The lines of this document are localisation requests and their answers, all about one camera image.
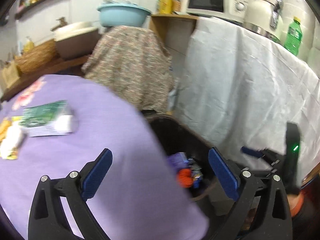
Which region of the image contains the black trash bin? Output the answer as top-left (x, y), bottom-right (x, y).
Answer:
top-left (139, 110), bottom-right (232, 239)

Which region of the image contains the yellow soap dispenser bottle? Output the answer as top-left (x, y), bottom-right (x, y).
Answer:
top-left (23, 36), bottom-right (35, 54)

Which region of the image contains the green plastic bottle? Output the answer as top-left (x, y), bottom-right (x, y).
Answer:
top-left (284, 16), bottom-right (303, 56)

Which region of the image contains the woven wicker basket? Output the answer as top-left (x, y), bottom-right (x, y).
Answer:
top-left (15, 39), bottom-right (59, 74)

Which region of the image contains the chopstick holder box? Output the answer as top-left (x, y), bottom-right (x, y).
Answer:
top-left (0, 60), bottom-right (20, 92)

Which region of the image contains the cream electric kettle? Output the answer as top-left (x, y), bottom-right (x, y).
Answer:
top-left (242, 0), bottom-right (284, 43)

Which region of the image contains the floral patterned cloth cover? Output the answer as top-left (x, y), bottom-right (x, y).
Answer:
top-left (82, 25), bottom-right (175, 113)

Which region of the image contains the brown cream rice cooker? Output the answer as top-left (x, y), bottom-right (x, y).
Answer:
top-left (53, 22), bottom-right (101, 60)

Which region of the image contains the purple floral tablecloth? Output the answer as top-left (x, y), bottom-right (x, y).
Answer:
top-left (1, 75), bottom-right (209, 239)

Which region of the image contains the brass faucet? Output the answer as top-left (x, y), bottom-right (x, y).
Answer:
top-left (50, 17), bottom-right (68, 32)

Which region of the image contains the light blue plastic basin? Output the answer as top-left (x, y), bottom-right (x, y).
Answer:
top-left (97, 0), bottom-right (151, 28)

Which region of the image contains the white cloth cover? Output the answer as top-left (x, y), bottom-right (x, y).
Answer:
top-left (174, 17), bottom-right (319, 183)

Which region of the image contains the orange foam fruit net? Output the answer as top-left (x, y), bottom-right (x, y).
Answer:
top-left (176, 168), bottom-right (193, 188)

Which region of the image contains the purple snack bag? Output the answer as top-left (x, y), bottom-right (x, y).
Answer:
top-left (167, 152), bottom-right (189, 173)

